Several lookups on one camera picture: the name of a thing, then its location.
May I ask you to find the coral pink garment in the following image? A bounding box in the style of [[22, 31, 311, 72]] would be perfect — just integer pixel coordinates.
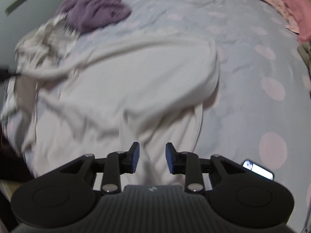
[[271, 0, 311, 44]]

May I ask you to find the purple fleece garment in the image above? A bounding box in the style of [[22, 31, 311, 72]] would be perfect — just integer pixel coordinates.
[[57, 0, 132, 33]]

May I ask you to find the smartphone with lit screen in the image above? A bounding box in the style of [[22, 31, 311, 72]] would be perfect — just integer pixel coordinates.
[[242, 160, 275, 181]]

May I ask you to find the grey wall plate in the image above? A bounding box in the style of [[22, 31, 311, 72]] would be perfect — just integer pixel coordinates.
[[5, 0, 36, 15]]

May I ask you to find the white shirt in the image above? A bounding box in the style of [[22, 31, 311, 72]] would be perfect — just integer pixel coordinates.
[[21, 39, 220, 187]]

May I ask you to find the light pink garment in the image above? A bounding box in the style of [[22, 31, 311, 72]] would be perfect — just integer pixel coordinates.
[[251, 0, 300, 33]]

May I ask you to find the olive garment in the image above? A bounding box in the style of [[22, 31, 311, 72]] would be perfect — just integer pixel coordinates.
[[298, 42, 311, 76]]

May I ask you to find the grey pink-dotted bed sheet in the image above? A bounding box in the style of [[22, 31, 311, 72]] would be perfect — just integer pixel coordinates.
[[0, 0, 311, 233]]

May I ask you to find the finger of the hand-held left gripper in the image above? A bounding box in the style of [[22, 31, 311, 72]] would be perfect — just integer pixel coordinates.
[[0, 69, 21, 83]]

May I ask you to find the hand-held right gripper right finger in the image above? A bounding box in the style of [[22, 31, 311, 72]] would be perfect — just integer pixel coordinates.
[[165, 143, 246, 195]]

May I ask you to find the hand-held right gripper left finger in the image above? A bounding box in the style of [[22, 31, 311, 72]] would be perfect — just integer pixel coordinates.
[[59, 141, 141, 195]]

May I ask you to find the white clothes pile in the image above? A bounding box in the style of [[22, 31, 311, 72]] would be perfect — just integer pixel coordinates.
[[0, 15, 80, 127]]

